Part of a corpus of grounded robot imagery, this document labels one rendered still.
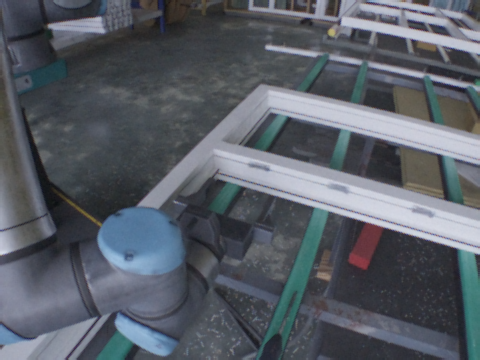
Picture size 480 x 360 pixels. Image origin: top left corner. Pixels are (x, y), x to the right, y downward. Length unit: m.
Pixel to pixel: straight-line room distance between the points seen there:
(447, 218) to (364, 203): 0.18
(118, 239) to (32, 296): 0.10
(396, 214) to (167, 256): 0.55
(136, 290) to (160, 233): 0.07
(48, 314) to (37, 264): 0.05
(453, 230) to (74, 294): 0.72
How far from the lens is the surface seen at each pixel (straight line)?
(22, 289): 0.37
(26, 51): 1.07
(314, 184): 0.75
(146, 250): 0.34
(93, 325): 0.57
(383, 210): 0.77
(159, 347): 0.46
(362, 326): 0.66
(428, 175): 1.47
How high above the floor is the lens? 1.36
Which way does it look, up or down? 38 degrees down
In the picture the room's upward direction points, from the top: 3 degrees clockwise
